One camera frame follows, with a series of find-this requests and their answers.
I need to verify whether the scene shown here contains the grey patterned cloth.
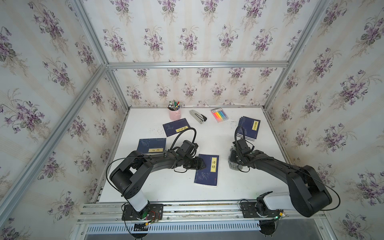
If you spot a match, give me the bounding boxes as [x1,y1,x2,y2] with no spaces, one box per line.
[228,150,242,171]

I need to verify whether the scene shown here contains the blue book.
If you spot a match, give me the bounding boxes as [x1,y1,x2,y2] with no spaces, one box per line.
[137,138,167,154]
[236,116,261,141]
[194,154,219,187]
[163,118,190,137]

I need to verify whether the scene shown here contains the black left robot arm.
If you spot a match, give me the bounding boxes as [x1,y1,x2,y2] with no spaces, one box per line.
[108,140,206,213]

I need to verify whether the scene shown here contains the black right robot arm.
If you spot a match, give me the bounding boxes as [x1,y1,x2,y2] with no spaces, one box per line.
[229,139,333,218]

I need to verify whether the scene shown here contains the grey black stapler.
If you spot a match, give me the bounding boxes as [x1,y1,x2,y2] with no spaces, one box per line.
[189,110,207,124]

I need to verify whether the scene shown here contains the pink pen cup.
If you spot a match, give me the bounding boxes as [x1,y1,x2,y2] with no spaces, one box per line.
[169,108,182,121]

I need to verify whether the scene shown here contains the colourful highlighter pack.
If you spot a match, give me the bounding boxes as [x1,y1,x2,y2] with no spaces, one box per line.
[211,108,229,123]

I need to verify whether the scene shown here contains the pens in cup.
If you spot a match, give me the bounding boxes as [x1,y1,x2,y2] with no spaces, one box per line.
[168,101,181,111]

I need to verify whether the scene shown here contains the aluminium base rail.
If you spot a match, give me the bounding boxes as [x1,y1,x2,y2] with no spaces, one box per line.
[74,199,325,235]

